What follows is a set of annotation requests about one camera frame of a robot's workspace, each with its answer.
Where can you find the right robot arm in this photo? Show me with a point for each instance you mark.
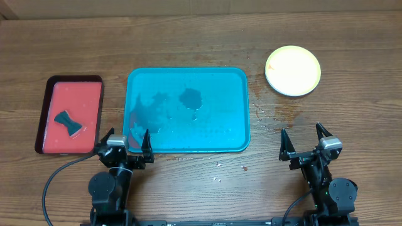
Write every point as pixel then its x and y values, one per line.
pixel 333 198

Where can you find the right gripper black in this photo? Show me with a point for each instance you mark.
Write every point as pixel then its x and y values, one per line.
pixel 299 157

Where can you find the teal plastic serving tray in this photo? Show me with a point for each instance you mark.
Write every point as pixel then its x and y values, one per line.
pixel 187 109

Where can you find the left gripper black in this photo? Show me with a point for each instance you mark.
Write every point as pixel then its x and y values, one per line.
pixel 138 161

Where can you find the dark tray with red liquid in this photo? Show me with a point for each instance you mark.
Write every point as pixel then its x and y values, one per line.
pixel 82 97

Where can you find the dark green sponge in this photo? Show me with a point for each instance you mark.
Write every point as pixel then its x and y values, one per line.
pixel 64 119

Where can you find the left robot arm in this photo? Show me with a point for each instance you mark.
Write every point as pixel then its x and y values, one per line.
pixel 110 190

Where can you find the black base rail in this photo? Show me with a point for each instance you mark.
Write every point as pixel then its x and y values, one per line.
pixel 275 221

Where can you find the yellow-green plate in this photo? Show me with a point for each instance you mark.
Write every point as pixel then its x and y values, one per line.
pixel 292 71

